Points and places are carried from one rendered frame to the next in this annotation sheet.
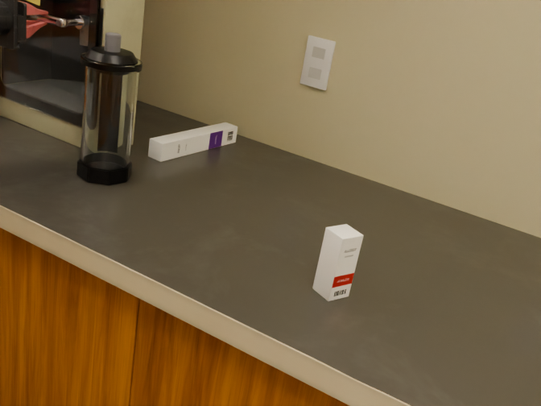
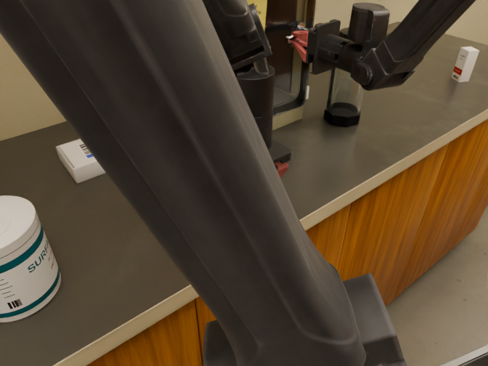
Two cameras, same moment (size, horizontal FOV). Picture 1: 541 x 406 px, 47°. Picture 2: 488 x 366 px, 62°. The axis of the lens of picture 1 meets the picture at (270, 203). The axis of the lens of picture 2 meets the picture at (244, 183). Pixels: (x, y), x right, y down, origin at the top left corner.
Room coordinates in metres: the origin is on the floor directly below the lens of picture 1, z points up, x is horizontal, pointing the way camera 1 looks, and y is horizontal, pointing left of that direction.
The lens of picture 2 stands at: (0.94, 1.36, 1.48)
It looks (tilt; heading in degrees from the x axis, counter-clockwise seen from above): 37 degrees down; 295
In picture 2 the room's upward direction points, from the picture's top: straight up
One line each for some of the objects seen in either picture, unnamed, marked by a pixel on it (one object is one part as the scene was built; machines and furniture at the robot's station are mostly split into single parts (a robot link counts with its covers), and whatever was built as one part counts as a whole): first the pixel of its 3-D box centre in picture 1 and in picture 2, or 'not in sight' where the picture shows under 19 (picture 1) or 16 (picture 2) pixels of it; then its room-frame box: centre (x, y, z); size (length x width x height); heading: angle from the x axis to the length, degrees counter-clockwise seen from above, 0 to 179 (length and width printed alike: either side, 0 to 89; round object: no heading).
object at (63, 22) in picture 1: (56, 18); (297, 33); (1.22, 0.47, 1.20); 0.10 x 0.05 x 0.03; 63
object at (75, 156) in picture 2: not in sight; (99, 152); (1.59, 0.78, 0.96); 0.16 x 0.12 x 0.04; 63
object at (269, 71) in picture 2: not in sight; (250, 86); (1.13, 0.92, 1.27); 0.07 x 0.06 x 0.07; 119
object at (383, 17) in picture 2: not in sight; (371, 43); (1.04, 0.59, 1.24); 0.12 x 0.09 x 0.11; 138
